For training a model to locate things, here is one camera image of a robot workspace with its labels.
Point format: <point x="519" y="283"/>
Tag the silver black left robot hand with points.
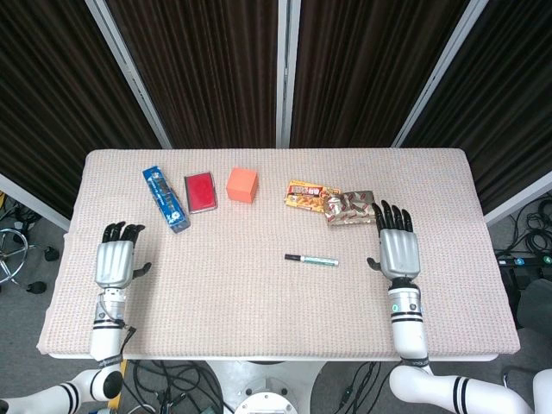
<point x="113" y="263"/>

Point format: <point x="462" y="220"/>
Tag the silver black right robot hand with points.
<point x="399" y="252"/>

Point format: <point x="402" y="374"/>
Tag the white green marker pen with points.
<point x="321" y="260"/>

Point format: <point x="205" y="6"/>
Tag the black marker cap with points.
<point x="292" y="257"/>

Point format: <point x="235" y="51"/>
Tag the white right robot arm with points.
<point x="409" y="336"/>

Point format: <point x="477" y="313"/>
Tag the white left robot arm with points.
<point x="105" y="340"/>

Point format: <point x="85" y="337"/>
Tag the gold snack packet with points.
<point x="349" y="209"/>

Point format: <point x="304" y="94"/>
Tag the blue long box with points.
<point x="166" y="200"/>

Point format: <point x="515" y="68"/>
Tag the chrome stool base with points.
<point x="10" y="254"/>

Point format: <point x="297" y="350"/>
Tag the orange snack packet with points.
<point x="304" y="195"/>

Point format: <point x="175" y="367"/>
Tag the red card case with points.
<point x="200" y="193"/>

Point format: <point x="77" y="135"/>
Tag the black power strip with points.
<point x="524" y="260"/>

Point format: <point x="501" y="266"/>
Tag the beige woven table cloth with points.
<point x="259" y="302"/>

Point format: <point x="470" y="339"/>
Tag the orange cube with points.
<point x="241" y="185"/>

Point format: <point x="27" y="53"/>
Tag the dark partition panel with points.
<point x="64" y="108"/>
<point x="509" y="116"/>
<point x="207" y="73"/>
<point x="371" y="73"/>

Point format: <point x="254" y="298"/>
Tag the white robot torso base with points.
<point x="263" y="392"/>

